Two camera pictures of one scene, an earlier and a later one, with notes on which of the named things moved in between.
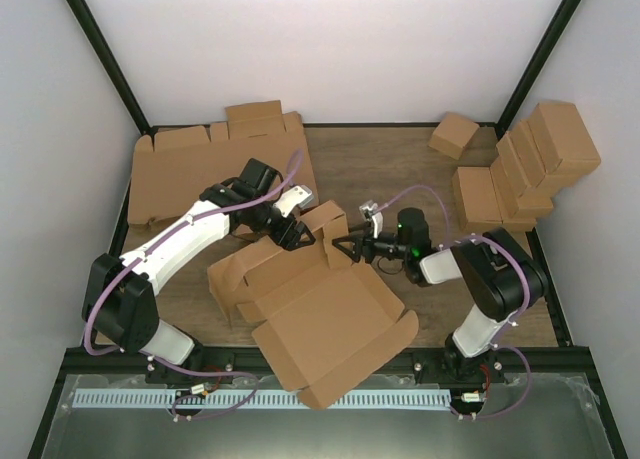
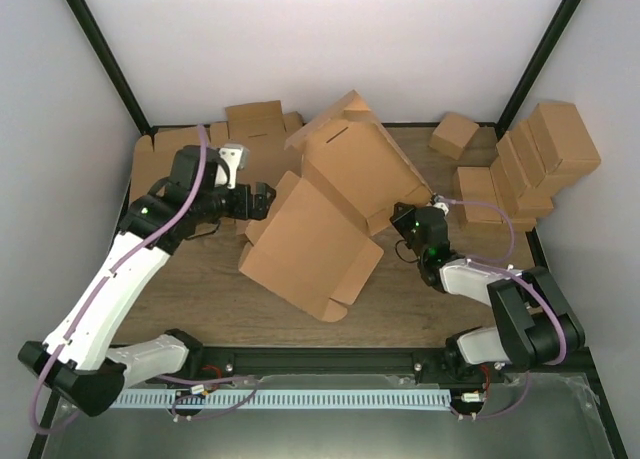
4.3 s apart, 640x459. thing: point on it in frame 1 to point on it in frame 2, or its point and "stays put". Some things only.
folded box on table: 476,197 stays put
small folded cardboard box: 452,134 stays put
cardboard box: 319,312 to 310,244
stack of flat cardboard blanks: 167,179 stays put
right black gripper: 366,243 to 399,220
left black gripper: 286,237 to 243,210
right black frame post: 563,15 stays put
